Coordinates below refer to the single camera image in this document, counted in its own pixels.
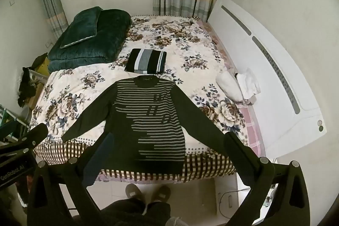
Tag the white bed headboard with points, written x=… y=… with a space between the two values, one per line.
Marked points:
x=264 y=69

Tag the folded dark green quilt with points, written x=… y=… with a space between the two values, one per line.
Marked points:
x=106 y=38

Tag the dark green pillow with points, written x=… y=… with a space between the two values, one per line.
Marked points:
x=79 y=27

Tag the white and green rack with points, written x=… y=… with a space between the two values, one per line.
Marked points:
x=10 y=122

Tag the pink checked mattress cover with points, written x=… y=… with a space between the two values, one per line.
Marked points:
x=251 y=125

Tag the hanging dark clothes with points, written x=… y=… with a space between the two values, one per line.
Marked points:
x=26 y=85

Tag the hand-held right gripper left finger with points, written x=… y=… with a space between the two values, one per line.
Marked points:
x=94 y=159

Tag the crumpled white cloth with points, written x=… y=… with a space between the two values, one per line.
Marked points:
x=249 y=83

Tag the person's dark trouser legs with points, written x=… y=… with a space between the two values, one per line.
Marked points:
x=132 y=211

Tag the floral bed sheet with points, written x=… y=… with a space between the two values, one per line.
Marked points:
x=190 y=56

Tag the dark striped sweater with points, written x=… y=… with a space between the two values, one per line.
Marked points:
x=159 y=114

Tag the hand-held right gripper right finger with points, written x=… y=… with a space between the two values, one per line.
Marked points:
x=235 y=151

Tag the folded black grey striped sweater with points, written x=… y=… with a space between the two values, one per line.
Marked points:
x=144 y=60

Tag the person's grey slipper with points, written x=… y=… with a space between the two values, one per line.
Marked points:
x=162 y=193
x=133 y=193

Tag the white pillow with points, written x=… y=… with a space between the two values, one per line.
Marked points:
x=229 y=85

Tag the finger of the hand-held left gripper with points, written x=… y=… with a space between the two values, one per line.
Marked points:
x=37 y=134

